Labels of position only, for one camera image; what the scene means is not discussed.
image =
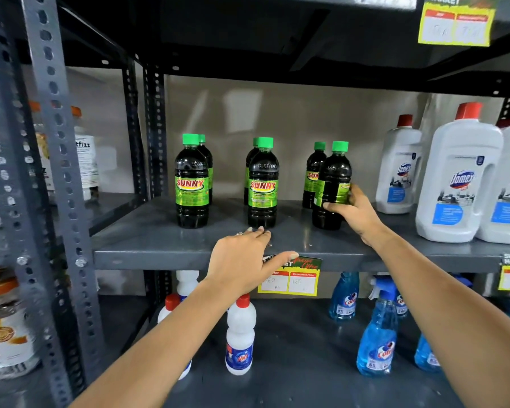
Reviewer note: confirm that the person's right hand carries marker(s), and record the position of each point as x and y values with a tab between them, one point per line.
361	216

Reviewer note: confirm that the person's left hand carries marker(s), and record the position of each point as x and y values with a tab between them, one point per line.
233	263

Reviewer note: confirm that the person's left thumb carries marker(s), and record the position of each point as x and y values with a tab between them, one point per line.
282	262

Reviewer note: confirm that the person's right thumb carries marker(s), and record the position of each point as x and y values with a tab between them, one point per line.
335	206

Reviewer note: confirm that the green-capped dark liquid bottle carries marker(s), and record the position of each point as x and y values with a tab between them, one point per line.
332	182

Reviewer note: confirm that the person's right forearm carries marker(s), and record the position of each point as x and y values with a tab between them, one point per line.
450	310

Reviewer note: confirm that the person's left forearm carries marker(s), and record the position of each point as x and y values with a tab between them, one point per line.
161	352

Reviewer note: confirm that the white red-capped cleaner jug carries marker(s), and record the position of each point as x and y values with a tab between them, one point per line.
508	191
397	174
503	122
459	178

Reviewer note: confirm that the row of dark bottles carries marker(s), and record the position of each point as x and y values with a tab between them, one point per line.
191	186

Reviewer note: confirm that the grey metal shelving rack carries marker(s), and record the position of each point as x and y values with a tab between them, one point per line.
161	246

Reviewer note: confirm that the clear orange-capped bottle white label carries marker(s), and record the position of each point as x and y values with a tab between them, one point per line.
42	152
87	161

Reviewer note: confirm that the perforated grey metal rack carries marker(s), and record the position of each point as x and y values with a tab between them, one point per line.
51	174

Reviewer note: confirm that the clear jar with orange lid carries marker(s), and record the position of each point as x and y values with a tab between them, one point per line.
4	331

